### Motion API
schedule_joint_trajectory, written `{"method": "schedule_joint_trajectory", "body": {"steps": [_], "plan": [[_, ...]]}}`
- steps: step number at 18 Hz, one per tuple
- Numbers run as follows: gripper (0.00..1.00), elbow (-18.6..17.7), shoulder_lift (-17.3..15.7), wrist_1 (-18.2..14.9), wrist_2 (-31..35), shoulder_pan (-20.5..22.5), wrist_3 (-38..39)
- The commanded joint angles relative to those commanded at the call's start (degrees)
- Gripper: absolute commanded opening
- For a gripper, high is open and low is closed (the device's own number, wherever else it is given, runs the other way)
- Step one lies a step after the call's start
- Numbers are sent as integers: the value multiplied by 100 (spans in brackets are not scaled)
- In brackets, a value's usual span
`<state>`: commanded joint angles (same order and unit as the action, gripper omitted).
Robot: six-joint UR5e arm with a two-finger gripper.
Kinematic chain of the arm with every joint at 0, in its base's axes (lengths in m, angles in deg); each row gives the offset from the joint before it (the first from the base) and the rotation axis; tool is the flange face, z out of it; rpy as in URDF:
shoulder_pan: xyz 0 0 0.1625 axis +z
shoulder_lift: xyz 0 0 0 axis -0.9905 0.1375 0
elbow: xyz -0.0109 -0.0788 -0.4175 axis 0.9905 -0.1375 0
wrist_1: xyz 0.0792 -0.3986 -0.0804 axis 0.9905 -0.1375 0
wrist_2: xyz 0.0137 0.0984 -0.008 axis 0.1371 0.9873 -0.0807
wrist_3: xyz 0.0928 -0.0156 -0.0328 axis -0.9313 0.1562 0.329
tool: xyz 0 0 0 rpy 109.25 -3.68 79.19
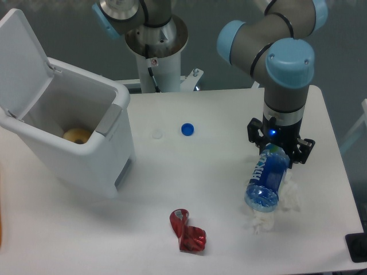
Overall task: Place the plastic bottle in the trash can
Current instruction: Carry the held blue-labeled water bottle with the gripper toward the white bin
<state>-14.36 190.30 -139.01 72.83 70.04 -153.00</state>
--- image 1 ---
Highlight tape roll in trash can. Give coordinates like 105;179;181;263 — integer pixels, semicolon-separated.
63;128;91;144

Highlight black device at table edge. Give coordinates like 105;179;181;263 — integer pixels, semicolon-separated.
345;233;366;263

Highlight blue bottle cap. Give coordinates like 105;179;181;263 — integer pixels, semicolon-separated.
181;123;194;136

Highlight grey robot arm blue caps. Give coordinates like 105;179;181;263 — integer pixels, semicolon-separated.
92;1;328;164

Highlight white trash can lid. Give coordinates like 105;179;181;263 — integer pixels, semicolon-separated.
1;9;57;119

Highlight blue plastic bottle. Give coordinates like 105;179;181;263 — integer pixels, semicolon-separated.
244;143;290;213

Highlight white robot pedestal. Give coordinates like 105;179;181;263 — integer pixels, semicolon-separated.
124;14;204;93

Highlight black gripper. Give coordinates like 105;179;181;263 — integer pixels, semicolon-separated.
247;111;315;169

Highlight crumpled white tissue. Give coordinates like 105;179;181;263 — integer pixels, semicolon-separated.
243;170;304;235

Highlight crushed red can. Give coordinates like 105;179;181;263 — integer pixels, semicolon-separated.
169;209;206;253

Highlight white bottle cap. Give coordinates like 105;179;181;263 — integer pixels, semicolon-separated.
151;129;163;140

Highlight white trash can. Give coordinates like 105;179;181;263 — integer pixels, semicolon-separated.
1;59;135;198

